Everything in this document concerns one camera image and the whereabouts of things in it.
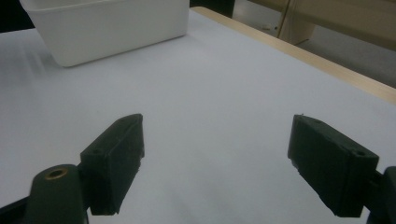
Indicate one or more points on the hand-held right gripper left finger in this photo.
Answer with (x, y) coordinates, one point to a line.
(112, 165)

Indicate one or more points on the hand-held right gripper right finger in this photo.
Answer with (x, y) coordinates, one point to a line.
(330, 168)

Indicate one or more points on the white plastic storage box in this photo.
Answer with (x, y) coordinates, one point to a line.
(109, 28)

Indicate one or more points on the white plug adapter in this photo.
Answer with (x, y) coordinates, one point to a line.
(269, 27)

